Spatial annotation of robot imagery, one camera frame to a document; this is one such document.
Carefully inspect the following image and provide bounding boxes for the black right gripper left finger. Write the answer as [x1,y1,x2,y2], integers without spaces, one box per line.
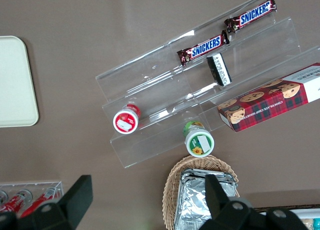
[15,174,94,230]

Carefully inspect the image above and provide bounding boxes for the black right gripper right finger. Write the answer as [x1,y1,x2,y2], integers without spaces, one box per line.
[197,174,309,230]

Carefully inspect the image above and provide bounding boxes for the light wicker oval basket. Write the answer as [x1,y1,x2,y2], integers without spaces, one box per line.
[161,154,241,230]

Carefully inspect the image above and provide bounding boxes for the white rectangular snack tray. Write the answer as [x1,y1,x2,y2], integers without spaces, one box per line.
[254,206,320,230]

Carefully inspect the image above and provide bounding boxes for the cream plastic serving tray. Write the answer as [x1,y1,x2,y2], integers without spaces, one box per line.
[0,36,40,128]

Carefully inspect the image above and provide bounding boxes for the clear acrylic bottle rack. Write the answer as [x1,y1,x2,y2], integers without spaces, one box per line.
[0,181,64,218]

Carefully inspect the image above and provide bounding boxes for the stacked aluminium foil trays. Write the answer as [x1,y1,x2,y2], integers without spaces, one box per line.
[174,168,238,230]

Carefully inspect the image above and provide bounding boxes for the red cola bottle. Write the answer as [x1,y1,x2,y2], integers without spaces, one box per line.
[21,186,61,217]
[0,189,33,213]

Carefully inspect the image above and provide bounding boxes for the green lid snack cup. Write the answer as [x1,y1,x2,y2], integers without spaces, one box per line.
[181,121,216,158]

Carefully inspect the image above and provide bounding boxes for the clear bag of rice crackers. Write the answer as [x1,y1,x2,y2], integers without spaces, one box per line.
[299,218,315,230]

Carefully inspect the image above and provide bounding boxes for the red lid snack cup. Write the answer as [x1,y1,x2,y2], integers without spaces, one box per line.
[112,103,142,135]

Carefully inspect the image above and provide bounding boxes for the red tartan shortbread cookie box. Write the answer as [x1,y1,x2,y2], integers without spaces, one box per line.
[216,62,320,133]

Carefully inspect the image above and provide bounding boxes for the clear acrylic stepped display stand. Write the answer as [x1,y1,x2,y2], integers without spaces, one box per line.
[94,0,320,168]

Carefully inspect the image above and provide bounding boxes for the small black white box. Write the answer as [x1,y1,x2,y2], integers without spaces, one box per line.
[206,52,233,87]

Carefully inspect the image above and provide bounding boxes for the Snickers chocolate bar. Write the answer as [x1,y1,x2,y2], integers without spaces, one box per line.
[223,0,278,34]
[176,30,230,67]

